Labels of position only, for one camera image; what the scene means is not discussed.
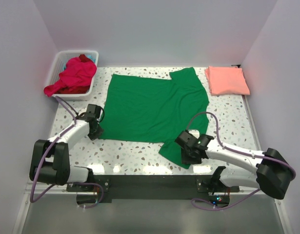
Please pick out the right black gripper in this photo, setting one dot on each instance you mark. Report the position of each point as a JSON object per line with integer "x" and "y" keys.
{"x": 185, "y": 159}

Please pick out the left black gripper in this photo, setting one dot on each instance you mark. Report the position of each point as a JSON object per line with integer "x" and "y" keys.
{"x": 97, "y": 134}

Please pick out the green t shirt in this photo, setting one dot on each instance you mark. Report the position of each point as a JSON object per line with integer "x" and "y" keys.
{"x": 153, "y": 110}

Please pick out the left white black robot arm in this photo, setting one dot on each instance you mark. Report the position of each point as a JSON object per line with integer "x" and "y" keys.
{"x": 50, "y": 162}

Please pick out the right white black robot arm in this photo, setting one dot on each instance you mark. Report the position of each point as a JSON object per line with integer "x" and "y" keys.
{"x": 264, "y": 170}

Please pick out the crumpled magenta t shirt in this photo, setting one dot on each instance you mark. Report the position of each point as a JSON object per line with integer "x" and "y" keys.
{"x": 75, "y": 79}

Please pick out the dark red t shirt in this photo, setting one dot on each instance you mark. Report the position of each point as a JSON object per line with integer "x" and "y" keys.
{"x": 83, "y": 58}

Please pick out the teal garment in basket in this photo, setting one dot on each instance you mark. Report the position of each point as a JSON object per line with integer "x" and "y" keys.
{"x": 91, "y": 57}

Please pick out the folded salmon pink t shirt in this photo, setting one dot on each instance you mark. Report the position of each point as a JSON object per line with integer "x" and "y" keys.
{"x": 226, "y": 80}

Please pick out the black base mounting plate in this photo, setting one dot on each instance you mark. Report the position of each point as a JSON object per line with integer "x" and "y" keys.
{"x": 160, "y": 187}

